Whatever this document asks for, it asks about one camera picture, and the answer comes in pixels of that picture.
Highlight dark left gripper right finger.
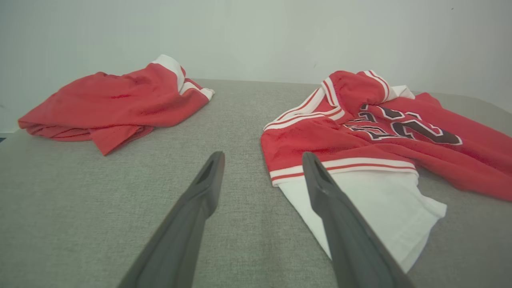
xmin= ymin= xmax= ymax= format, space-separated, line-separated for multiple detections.
xmin=302 ymin=151 xmax=414 ymax=288

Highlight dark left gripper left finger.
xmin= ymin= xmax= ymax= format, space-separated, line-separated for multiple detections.
xmin=118 ymin=151 xmax=225 ymax=288

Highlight red white basketball jersey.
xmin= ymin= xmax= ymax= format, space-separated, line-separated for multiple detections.
xmin=261 ymin=70 xmax=512 ymax=273

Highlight red white basketball shorts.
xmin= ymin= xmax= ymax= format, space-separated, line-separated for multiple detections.
xmin=18 ymin=54 xmax=215 ymax=156

